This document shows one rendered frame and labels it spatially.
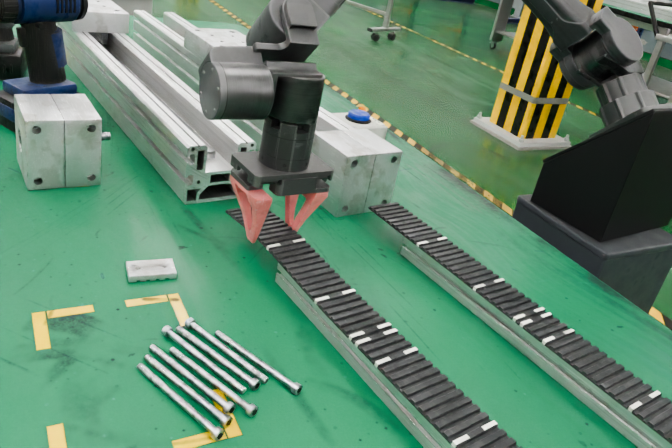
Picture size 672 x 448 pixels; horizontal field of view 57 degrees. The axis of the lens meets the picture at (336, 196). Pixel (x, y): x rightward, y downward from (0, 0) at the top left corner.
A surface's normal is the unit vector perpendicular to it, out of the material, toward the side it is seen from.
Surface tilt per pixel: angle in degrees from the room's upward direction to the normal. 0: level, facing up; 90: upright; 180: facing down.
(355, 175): 90
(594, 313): 0
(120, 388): 0
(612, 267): 90
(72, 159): 90
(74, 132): 90
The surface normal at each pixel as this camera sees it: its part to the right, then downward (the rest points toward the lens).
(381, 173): 0.55, 0.44
